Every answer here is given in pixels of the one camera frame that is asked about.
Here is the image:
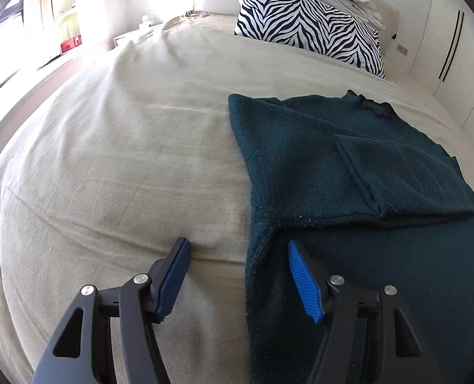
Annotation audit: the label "zebra print pillow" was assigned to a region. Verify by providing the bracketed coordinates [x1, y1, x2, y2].
[234, 0, 385, 78]

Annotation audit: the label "white bedside table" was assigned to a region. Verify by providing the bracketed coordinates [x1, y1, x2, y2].
[113, 23, 163, 48]

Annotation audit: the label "black framed window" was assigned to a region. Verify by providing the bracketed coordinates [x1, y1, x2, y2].
[0, 0, 24, 87]

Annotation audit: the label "dark teal knit sweater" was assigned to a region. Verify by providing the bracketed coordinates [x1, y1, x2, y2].
[228, 92, 474, 383]

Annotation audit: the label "beige striped curtain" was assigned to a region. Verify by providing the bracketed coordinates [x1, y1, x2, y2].
[23, 0, 55, 35]

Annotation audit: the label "wall power socket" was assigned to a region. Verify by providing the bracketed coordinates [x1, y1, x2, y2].
[397, 44, 409, 56]

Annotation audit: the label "red box on shelf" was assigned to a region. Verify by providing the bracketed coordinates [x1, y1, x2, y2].
[60, 35, 82, 53]

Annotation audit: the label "beige bed sheet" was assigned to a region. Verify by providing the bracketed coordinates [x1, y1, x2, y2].
[0, 16, 474, 383]

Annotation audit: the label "white wardrobe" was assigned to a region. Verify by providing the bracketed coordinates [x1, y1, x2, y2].
[405, 0, 474, 140]

